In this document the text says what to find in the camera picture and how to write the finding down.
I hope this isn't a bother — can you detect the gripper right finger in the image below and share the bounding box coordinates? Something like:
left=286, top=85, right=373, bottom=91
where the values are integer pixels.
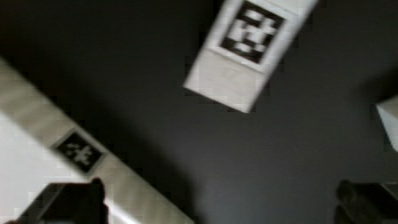
left=334, top=180, right=398, bottom=224

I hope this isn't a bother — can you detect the white leg far left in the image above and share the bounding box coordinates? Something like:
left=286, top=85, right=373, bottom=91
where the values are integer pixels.
left=376, top=95, right=398, bottom=152

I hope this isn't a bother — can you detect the white leg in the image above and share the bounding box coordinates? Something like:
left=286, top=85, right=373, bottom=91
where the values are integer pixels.
left=183, top=0, right=319, bottom=113
left=376, top=95, right=398, bottom=152

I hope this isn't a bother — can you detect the white square tabletop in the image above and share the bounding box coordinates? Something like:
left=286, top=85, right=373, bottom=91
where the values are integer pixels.
left=0, top=58, right=195, bottom=224

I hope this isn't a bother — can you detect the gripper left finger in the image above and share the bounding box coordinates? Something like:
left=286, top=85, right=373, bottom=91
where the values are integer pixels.
left=12, top=178, right=108, bottom=224

